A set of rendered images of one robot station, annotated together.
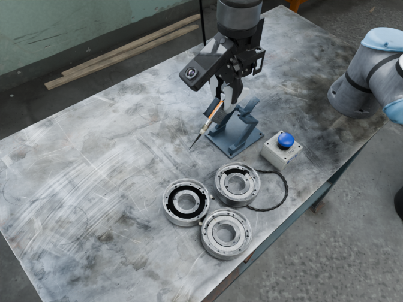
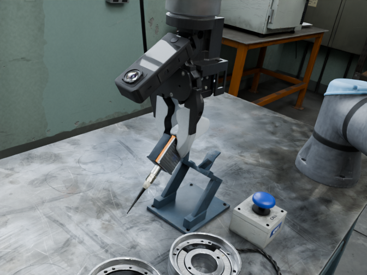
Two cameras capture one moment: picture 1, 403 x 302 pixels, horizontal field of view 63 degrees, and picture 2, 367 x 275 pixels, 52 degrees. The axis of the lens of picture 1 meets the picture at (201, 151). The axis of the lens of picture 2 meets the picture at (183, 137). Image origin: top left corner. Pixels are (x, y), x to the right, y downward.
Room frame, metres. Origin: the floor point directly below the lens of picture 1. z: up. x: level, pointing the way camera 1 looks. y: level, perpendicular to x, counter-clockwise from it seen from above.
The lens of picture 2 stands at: (0.00, 0.01, 1.23)
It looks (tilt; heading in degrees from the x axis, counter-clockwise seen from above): 26 degrees down; 354
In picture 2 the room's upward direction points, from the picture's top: 9 degrees clockwise
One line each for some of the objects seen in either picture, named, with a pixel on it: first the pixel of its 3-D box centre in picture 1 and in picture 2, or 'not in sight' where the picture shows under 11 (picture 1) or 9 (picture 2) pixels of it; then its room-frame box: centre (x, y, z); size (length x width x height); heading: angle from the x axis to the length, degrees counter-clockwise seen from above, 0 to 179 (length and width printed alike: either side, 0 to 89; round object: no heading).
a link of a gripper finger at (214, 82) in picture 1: (223, 84); (173, 119); (0.56, -0.03, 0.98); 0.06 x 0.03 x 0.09; 134
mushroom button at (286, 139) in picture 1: (283, 144); (261, 208); (0.52, -0.20, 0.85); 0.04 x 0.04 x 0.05
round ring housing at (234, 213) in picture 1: (225, 234); not in sight; (0.28, -0.08, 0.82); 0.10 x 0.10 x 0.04
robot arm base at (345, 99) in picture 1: (359, 88); (332, 153); (0.78, -0.43, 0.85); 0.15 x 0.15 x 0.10
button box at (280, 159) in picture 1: (282, 149); (259, 218); (0.53, -0.20, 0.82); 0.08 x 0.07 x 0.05; 139
